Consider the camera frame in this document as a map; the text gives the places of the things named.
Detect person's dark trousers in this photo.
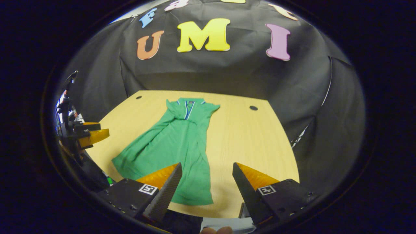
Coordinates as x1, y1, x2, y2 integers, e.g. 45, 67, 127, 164
162, 210, 202, 234

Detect pale grey object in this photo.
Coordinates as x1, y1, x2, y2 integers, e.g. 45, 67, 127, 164
201, 217, 254, 233

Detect green T-shirt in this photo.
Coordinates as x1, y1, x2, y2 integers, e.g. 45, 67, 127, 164
111, 97, 221, 206

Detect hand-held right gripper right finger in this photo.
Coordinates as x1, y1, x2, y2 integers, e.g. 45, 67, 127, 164
232, 162, 319, 228

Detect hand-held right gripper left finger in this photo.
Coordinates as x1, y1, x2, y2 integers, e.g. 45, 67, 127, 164
97, 162, 183, 225

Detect black backdrop cloth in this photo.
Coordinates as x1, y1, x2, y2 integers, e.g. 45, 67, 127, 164
57, 0, 366, 195

